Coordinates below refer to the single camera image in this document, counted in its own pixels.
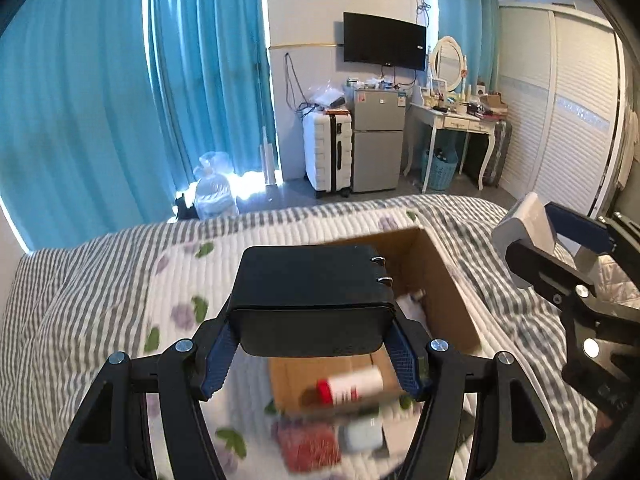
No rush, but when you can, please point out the silver suitcase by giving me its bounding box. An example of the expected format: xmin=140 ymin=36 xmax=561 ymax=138
xmin=481 ymin=120 xmax=514 ymax=189

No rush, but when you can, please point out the white sliding wardrobe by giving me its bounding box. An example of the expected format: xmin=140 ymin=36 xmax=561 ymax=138
xmin=497 ymin=4 xmax=627 ymax=217

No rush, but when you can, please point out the blue curtain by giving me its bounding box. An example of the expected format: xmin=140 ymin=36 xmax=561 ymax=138
xmin=147 ymin=0 xmax=278 ymax=191
xmin=431 ymin=0 xmax=502 ymax=96
xmin=0 ymin=0 xmax=201 ymax=253

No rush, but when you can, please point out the red packet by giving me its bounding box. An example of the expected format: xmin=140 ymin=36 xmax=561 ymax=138
xmin=276 ymin=422 xmax=343 ymax=473

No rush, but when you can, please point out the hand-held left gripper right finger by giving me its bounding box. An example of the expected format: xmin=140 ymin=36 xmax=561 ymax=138
xmin=382 ymin=317 xmax=576 ymax=480

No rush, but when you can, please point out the grey mini fridge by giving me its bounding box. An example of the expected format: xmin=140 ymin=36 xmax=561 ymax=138
xmin=352 ymin=87 xmax=406 ymax=194

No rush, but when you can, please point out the black wall television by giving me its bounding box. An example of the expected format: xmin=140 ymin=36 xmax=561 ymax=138
xmin=343 ymin=11 xmax=428 ymax=72

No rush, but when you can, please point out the oval white mirror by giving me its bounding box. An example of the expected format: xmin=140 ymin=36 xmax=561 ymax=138
xmin=431 ymin=36 xmax=467 ymax=94

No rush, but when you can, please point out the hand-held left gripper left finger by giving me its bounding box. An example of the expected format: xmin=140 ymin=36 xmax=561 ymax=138
xmin=50 ymin=309 xmax=242 ymax=480

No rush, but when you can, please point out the white rectangular box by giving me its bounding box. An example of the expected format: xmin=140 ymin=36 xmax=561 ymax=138
xmin=491 ymin=192 xmax=560 ymax=261

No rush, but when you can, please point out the cardboard box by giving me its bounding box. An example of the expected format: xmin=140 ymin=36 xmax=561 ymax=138
xmin=269 ymin=226 xmax=483 ymax=417

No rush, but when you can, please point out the clear plastic bag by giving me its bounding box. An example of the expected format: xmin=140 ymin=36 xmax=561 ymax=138
xmin=192 ymin=152 xmax=240 ymax=219

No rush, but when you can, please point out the white small container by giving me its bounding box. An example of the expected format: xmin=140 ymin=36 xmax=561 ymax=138
xmin=340 ymin=417 xmax=386 ymax=456

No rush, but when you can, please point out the white suitcase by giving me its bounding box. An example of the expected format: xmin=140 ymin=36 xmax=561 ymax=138
xmin=303 ymin=110 xmax=355 ymax=199

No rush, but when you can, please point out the blue plastic basket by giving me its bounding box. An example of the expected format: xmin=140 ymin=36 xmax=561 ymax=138
xmin=421 ymin=149 xmax=459 ymax=191

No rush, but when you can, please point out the red and white bottle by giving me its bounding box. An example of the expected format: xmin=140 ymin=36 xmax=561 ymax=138
xmin=316 ymin=366 xmax=385 ymax=406

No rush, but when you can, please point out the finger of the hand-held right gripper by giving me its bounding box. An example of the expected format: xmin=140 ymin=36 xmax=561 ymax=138
xmin=504 ymin=239 xmax=603 ymax=313
xmin=544 ymin=202 xmax=640 ymax=273

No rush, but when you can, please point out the pile of plastic bags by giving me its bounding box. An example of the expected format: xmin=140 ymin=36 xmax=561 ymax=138
xmin=307 ymin=80 xmax=347 ymax=109

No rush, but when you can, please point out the black power adapter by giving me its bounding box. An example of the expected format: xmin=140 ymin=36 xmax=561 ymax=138
xmin=226 ymin=245 xmax=397 ymax=358

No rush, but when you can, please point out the white dressing table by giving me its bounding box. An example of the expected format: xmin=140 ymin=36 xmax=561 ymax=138
xmin=403 ymin=94 xmax=507 ymax=194

